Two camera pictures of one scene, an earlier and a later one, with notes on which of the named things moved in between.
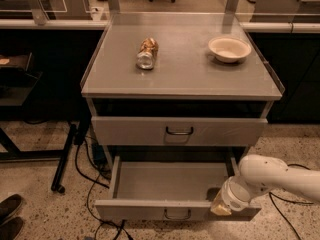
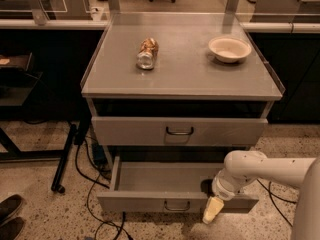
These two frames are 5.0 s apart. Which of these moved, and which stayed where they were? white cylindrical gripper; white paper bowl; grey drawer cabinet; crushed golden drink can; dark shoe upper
Moved: white cylindrical gripper
Stayed: dark shoe upper; white paper bowl; crushed golden drink can; grey drawer cabinet
